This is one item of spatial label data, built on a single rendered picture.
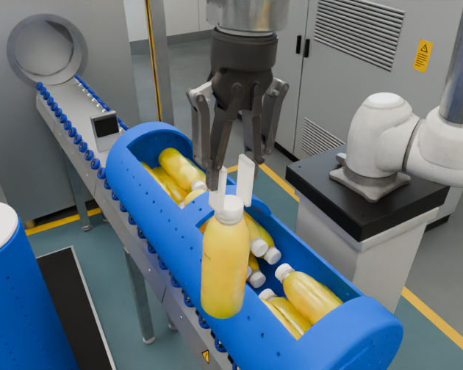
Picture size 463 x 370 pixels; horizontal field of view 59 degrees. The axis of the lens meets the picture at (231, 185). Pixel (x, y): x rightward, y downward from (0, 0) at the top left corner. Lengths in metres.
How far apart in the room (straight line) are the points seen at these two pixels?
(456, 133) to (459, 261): 1.79
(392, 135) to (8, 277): 1.12
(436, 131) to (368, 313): 0.54
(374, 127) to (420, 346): 1.40
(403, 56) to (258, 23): 1.94
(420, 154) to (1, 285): 1.18
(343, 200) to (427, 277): 1.47
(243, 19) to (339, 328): 0.50
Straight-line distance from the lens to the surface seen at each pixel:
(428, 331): 2.41
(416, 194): 1.34
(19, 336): 1.49
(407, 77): 2.36
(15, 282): 1.35
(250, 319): 0.78
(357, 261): 1.30
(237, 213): 0.57
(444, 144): 1.14
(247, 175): 0.56
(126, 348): 2.20
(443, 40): 2.21
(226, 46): 0.46
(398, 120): 1.19
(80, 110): 2.17
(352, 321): 0.74
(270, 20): 0.45
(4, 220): 1.35
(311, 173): 1.36
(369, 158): 1.23
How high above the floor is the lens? 1.81
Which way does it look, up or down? 36 degrees down
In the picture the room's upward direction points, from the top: straight up
